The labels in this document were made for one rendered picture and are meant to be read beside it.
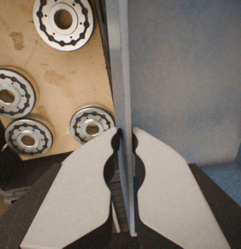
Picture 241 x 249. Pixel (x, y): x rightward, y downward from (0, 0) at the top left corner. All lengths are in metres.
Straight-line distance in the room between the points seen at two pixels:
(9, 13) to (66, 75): 0.14
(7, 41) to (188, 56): 0.34
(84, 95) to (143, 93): 0.26
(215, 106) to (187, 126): 0.03
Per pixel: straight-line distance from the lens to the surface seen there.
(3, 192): 0.48
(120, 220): 0.73
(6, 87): 0.41
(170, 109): 0.18
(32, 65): 0.42
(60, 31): 0.36
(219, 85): 0.20
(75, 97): 0.42
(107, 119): 0.41
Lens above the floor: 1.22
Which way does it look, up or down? 60 degrees down
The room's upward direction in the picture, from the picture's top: 167 degrees clockwise
